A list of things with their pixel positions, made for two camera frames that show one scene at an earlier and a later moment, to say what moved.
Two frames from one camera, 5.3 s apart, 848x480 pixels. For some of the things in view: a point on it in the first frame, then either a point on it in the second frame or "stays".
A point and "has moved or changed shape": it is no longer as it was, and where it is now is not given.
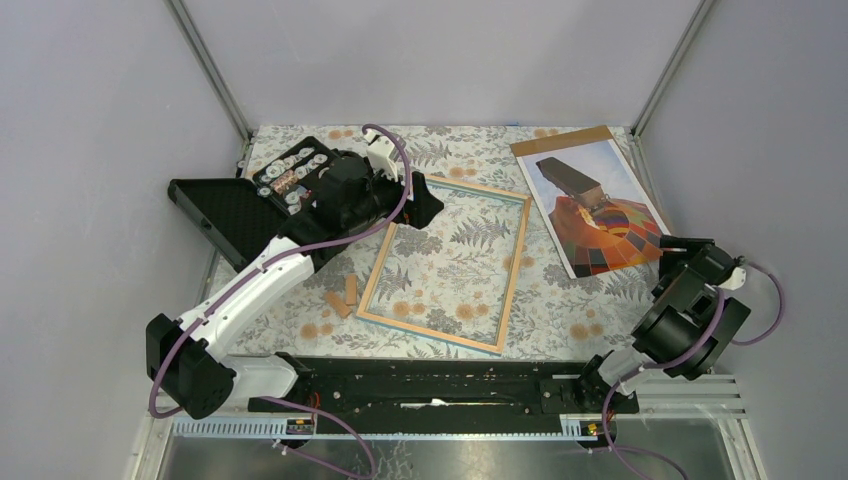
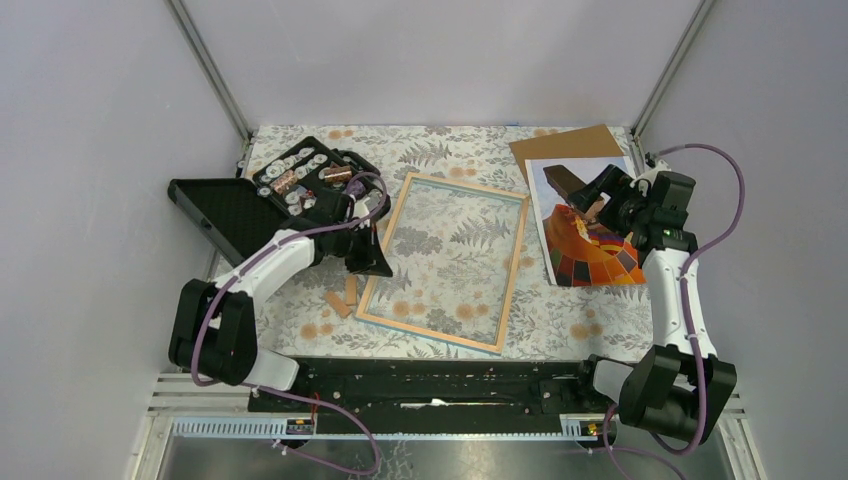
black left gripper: (424, 205) → (372, 259)
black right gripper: (693, 245) → (613, 183)
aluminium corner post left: (226, 92) stays
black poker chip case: (242, 215) stays
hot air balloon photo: (596, 212) has moved or changed shape
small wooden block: (350, 289) stays
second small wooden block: (337, 303) stays
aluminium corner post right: (671, 68) stays
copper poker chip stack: (283, 182) stays
